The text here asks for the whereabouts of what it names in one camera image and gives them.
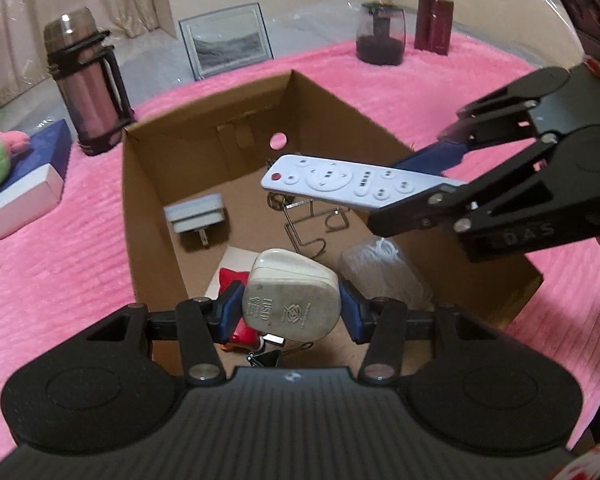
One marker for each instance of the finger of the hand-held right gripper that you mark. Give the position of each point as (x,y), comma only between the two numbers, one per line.
(410,212)
(430,157)

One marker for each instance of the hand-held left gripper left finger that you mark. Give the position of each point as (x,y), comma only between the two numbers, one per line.
(232,317)

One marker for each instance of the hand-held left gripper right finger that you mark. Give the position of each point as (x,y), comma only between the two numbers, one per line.
(352,312)

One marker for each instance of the red toy figure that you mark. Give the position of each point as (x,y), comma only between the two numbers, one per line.
(230,280)

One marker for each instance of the clear floss pick box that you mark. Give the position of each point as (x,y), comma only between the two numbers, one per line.
(385,275)

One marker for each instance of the purple binder clip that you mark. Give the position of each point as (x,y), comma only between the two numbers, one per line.
(265,359)

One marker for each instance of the cream plug adapter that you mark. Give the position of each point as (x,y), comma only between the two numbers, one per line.
(290,300)

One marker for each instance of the white remote control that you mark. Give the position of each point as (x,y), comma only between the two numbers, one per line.
(330,177)

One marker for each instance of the brown cardboard box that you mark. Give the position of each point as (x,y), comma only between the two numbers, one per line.
(330,115)

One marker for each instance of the white square charger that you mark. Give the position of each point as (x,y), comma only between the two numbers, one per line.
(195,212)

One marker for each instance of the dark glass jar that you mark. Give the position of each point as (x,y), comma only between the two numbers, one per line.
(380,47)

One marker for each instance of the maroon tumbler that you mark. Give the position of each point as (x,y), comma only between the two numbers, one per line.
(432,25)

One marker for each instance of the pink ribbed blanket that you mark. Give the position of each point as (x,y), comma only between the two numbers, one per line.
(55,285)

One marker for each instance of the white flat box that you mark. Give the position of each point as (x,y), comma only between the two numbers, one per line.
(15,200)

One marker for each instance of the steel thermos flask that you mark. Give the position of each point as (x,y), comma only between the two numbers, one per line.
(87,105)

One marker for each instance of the silver picture frame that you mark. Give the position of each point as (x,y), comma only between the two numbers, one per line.
(225,42)

